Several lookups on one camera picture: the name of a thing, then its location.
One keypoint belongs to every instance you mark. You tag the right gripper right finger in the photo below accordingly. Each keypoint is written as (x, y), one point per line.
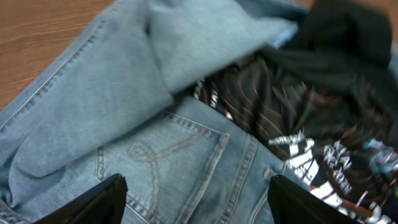
(291, 204)

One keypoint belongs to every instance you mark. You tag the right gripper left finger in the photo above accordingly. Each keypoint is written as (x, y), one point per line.
(102, 204)

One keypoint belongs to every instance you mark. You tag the light blue denim jeans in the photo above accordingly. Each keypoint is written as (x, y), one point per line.
(117, 101)

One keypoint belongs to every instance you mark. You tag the black printed t-shirt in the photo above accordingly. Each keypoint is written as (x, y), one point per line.
(333, 124)

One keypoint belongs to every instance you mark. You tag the black garment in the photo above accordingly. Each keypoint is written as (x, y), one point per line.
(340, 46)

